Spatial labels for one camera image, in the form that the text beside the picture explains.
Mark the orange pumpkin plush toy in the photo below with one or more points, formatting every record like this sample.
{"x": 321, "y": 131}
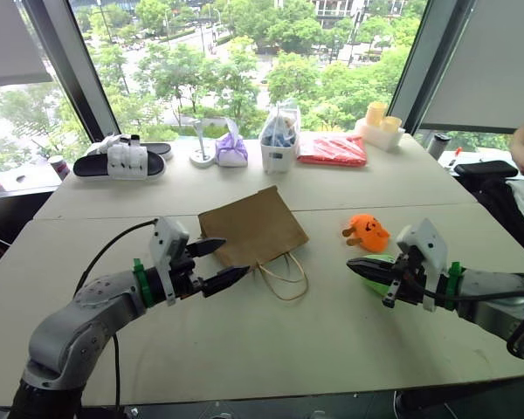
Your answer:
{"x": 369, "y": 231}

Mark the brown paper bag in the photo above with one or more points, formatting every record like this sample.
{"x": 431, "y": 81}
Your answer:
{"x": 253, "y": 227}

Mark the green wrist clamp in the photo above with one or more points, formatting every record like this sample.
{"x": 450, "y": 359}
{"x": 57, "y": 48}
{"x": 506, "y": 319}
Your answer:
{"x": 139, "y": 283}
{"x": 453, "y": 283}

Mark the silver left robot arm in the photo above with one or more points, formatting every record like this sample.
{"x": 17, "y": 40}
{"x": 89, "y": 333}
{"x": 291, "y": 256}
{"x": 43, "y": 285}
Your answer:
{"x": 83, "y": 314}

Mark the white basket with bagged items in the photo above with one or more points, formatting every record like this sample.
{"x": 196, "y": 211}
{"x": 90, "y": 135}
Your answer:
{"x": 277, "y": 155}

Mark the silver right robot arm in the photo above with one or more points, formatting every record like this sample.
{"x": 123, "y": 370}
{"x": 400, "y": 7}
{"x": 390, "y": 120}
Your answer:
{"x": 493, "y": 292}

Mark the red plastic package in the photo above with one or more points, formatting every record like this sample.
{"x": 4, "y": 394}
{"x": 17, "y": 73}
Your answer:
{"x": 332, "y": 150}

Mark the green right wrist clamp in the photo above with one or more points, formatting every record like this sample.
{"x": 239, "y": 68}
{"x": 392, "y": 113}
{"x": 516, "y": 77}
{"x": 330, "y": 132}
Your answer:
{"x": 453, "y": 283}

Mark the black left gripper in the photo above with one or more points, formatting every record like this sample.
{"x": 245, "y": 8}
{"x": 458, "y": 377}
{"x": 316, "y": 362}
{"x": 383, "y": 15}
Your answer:
{"x": 185, "y": 279}

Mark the green left wrist clamp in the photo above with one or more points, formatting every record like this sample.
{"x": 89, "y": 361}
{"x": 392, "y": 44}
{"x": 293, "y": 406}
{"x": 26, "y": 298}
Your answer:
{"x": 139, "y": 283}

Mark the red and white can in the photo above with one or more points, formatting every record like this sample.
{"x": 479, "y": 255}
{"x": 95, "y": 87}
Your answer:
{"x": 59, "y": 168}

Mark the grey roller blind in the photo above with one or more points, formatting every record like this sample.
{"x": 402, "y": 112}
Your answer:
{"x": 8, "y": 39}
{"x": 493, "y": 65}

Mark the grey cylindrical bottle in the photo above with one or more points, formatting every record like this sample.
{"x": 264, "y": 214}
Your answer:
{"x": 438, "y": 146}

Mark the white plastic tray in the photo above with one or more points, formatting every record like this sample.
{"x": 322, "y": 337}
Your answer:
{"x": 382, "y": 137}

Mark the pale yellow cup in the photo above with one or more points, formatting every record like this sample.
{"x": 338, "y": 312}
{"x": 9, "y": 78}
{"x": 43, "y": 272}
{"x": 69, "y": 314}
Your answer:
{"x": 391, "y": 124}
{"x": 375, "y": 114}

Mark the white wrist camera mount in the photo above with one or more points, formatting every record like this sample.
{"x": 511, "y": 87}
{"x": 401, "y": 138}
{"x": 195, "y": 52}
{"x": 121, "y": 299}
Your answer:
{"x": 166, "y": 238}
{"x": 428, "y": 242}

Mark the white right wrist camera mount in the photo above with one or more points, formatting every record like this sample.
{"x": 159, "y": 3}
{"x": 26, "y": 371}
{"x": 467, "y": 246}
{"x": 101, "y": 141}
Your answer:
{"x": 428, "y": 242}

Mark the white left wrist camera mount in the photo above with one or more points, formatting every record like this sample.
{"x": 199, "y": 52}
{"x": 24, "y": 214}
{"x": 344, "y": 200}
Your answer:
{"x": 166, "y": 238}

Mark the black chair armrest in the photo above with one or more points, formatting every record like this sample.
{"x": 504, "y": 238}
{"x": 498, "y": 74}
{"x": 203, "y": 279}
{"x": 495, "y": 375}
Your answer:
{"x": 484, "y": 168}

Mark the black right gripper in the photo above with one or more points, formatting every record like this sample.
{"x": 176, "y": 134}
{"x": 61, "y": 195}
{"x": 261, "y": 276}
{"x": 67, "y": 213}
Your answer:
{"x": 412, "y": 283}

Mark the green object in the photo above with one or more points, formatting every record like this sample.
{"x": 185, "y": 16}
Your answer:
{"x": 371, "y": 288}

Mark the white stand with round base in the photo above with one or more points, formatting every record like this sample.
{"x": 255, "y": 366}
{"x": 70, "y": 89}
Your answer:
{"x": 201, "y": 155}

